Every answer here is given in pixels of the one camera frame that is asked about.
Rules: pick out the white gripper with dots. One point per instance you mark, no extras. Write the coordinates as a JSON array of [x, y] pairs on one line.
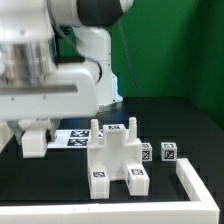
[[70, 92]]

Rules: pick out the white tagged cube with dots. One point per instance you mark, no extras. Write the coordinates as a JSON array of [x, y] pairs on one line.
[[147, 152], [168, 151]]

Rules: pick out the white chair back frame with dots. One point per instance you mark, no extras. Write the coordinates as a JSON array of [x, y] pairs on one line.
[[34, 140]]

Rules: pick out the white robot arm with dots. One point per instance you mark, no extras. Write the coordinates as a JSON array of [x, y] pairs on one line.
[[55, 59]]

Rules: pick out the white U-shaped fence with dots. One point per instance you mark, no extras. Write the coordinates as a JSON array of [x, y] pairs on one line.
[[200, 209]]

